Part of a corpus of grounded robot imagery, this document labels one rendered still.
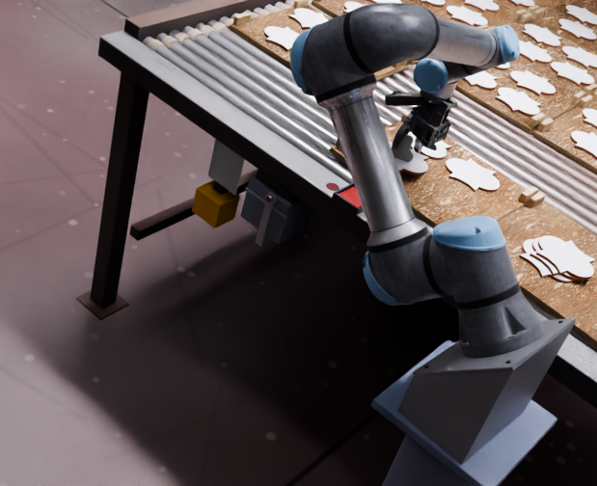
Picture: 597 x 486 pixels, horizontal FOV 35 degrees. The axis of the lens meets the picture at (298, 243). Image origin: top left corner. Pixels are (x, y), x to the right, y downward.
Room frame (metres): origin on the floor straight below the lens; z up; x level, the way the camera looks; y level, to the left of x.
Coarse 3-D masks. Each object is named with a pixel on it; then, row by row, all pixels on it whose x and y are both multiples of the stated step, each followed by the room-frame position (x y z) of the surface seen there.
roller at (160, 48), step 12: (156, 48) 2.25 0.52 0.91; (168, 48) 2.26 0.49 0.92; (168, 60) 2.22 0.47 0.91; (180, 60) 2.22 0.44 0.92; (192, 72) 2.18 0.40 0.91; (204, 84) 2.15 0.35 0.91; (216, 84) 2.15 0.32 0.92; (228, 96) 2.11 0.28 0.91; (240, 108) 2.08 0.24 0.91; (252, 108) 2.08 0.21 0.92; (264, 120) 2.05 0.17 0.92; (276, 132) 2.02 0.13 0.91; (288, 132) 2.02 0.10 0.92; (300, 144) 1.99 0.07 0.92; (312, 156) 1.96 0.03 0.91; (324, 156) 1.96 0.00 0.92; (336, 168) 1.93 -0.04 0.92; (348, 180) 1.90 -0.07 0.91; (432, 228) 1.80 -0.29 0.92; (528, 300) 1.65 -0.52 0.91; (540, 312) 1.62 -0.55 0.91; (576, 336) 1.58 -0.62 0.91
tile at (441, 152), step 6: (414, 138) 2.13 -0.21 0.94; (414, 144) 2.11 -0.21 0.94; (438, 144) 2.14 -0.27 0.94; (444, 144) 2.15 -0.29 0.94; (426, 150) 2.09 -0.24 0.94; (432, 150) 2.10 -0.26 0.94; (438, 150) 2.11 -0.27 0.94; (444, 150) 2.12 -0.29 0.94; (432, 156) 2.07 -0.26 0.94; (438, 156) 2.08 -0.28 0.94; (444, 156) 2.09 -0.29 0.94
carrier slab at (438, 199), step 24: (456, 144) 2.19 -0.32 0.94; (432, 168) 2.03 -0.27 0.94; (408, 192) 1.89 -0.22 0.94; (432, 192) 1.92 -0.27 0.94; (456, 192) 1.95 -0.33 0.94; (480, 192) 1.99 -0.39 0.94; (504, 192) 2.02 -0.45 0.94; (432, 216) 1.82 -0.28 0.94; (456, 216) 1.85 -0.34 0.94; (504, 216) 1.92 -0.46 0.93
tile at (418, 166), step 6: (390, 144) 2.03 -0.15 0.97; (414, 150) 2.03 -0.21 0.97; (414, 156) 2.00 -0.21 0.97; (420, 156) 2.01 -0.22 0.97; (426, 156) 2.02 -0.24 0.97; (396, 162) 1.95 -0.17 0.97; (402, 162) 1.96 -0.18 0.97; (408, 162) 1.97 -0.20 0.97; (414, 162) 1.97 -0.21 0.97; (420, 162) 1.98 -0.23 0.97; (402, 168) 1.93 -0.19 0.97; (408, 168) 1.94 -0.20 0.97; (414, 168) 1.95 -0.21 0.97; (420, 168) 1.95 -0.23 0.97; (426, 168) 1.96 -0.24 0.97; (414, 174) 1.93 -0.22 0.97; (420, 174) 1.93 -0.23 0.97
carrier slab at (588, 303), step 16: (528, 208) 1.98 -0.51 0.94; (544, 208) 2.00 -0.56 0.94; (512, 224) 1.89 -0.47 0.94; (528, 224) 1.91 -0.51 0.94; (544, 224) 1.93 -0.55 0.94; (560, 224) 1.95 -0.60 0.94; (576, 224) 1.98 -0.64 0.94; (512, 240) 1.82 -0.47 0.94; (576, 240) 1.90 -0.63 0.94; (592, 240) 1.93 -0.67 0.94; (512, 256) 1.76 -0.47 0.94; (592, 256) 1.86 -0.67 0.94; (528, 272) 1.72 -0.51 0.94; (528, 288) 1.66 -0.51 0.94; (544, 288) 1.68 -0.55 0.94; (560, 288) 1.69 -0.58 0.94; (576, 288) 1.71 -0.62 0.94; (592, 288) 1.73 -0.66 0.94; (544, 304) 1.63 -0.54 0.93; (560, 304) 1.64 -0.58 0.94; (576, 304) 1.65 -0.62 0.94; (592, 304) 1.67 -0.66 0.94; (576, 320) 1.60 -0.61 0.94; (592, 320) 1.61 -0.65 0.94; (592, 336) 1.56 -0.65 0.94
